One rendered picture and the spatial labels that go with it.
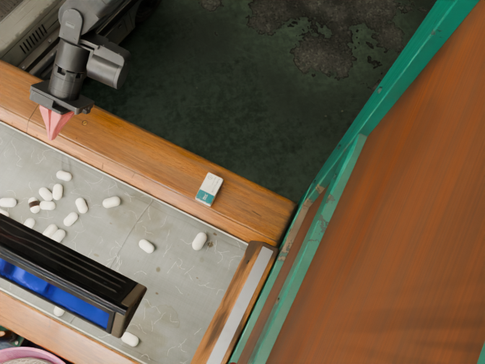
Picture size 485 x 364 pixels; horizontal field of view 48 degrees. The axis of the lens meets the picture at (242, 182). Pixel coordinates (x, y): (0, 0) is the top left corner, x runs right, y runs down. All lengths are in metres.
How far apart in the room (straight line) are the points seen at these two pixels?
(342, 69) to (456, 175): 1.89
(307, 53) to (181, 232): 1.17
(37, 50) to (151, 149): 0.71
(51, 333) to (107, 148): 0.38
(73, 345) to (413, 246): 0.92
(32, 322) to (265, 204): 0.51
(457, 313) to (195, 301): 0.95
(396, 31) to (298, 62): 0.41
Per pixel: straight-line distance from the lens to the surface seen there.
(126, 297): 0.76
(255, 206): 1.11
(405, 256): 0.26
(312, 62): 2.11
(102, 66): 1.01
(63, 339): 1.12
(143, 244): 1.11
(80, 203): 1.15
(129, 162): 1.14
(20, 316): 1.14
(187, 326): 1.11
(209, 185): 1.10
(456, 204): 0.23
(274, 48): 2.12
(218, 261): 1.11
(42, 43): 1.77
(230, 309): 0.99
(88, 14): 0.98
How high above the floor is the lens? 1.85
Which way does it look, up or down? 75 degrees down
